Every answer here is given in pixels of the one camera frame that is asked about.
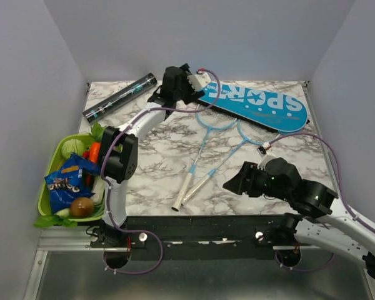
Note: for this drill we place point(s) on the toy orange carrot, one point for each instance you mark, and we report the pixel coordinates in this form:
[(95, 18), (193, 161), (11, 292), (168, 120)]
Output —
[(94, 152)]

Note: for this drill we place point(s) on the light blue badminton racket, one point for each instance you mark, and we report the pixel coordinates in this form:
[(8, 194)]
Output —
[(250, 134), (212, 121)]

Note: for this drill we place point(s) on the blue Oreo snack bag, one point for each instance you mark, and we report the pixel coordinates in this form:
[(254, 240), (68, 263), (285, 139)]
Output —
[(67, 184)]

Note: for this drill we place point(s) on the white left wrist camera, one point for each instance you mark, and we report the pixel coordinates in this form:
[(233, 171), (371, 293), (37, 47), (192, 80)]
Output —
[(199, 81)]

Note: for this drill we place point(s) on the toy brown kiwi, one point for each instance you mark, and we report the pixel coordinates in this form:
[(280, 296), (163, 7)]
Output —
[(82, 207)]

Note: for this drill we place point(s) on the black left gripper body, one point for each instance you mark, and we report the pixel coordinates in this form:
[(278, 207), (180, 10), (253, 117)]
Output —
[(184, 91)]

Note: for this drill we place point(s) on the toy green cabbage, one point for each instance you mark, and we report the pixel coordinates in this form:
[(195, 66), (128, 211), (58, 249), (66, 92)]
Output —
[(72, 146)]

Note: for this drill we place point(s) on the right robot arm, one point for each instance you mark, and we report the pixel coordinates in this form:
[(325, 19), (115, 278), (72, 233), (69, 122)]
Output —
[(320, 219)]

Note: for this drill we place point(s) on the blue Sport racket bag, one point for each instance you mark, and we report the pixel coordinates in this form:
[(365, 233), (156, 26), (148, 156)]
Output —
[(279, 112)]

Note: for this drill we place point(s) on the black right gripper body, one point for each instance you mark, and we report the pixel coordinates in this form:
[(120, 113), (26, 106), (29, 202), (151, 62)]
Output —
[(259, 182)]

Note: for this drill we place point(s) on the black Boka shuttlecock tube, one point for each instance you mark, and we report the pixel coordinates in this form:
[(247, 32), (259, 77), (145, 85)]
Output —
[(119, 99)]

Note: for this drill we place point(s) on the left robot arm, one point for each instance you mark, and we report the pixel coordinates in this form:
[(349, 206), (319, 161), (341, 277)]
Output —
[(119, 151)]

